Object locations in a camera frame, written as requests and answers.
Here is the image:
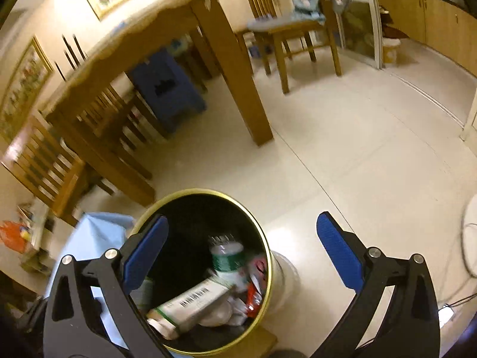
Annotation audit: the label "blue plastic stool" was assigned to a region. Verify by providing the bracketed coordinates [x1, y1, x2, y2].
[125, 49, 206, 132]

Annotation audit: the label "blue cartoon pig tablecloth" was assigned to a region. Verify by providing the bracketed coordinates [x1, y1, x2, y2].
[44, 211, 137, 351]

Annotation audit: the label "wooden chair near left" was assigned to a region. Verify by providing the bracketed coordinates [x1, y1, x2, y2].
[1, 111, 117, 228]

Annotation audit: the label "lace table cover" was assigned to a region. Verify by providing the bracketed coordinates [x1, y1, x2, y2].
[39, 0, 199, 116]

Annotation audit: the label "green white medicine box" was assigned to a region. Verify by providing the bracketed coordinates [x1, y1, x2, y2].
[146, 276, 234, 340]

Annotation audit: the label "wooden chair with cushion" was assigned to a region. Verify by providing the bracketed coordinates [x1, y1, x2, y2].
[249, 0, 342, 95]

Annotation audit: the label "wooden dining table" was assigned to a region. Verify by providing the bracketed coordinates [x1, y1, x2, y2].
[43, 0, 273, 207]

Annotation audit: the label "red gold cigarette box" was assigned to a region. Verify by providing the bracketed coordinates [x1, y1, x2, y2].
[246, 254, 268, 318]

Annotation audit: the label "wooden chair behind table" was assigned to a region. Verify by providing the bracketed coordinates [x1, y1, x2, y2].
[77, 85, 168, 151]

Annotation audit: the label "black wifi router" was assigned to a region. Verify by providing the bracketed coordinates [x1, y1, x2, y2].
[61, 35, 87, 70]

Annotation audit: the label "orange plastic bag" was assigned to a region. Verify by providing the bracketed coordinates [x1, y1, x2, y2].
[0, 221, 31, 254]

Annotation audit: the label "white coffee table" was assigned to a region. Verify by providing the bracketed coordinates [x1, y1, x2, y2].
[17, 198, 55, 276]

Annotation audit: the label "wooden kitchen cabinets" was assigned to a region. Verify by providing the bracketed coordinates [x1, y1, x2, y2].
[377, 0, 476, 74]

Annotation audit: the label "clear plastic water bottle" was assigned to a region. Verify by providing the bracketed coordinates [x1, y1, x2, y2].
[209, 234, 249, 293]

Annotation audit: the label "landscape painting gold frame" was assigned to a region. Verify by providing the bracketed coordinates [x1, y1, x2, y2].
[1, 36, 53, 142]

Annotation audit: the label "wooden chair far right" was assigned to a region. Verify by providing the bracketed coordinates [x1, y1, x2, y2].
[234, 0, 292, 75]

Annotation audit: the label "white tissue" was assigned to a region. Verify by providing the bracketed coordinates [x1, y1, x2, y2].
[199, 297, 247, 327]

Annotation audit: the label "black gold-rimmed trash bin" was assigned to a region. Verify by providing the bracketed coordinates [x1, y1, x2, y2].
[133, 188, 300, 357]

